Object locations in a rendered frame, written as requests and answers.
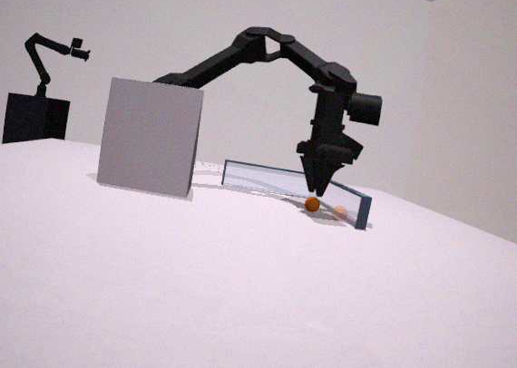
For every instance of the translucent peach ball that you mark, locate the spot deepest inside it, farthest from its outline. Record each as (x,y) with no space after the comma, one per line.
(339,213)

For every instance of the low clear corner wall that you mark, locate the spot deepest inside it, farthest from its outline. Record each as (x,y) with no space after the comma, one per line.
(289,183)

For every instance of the brown-orange ball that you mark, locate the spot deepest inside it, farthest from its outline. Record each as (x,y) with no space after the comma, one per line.
(312,204)

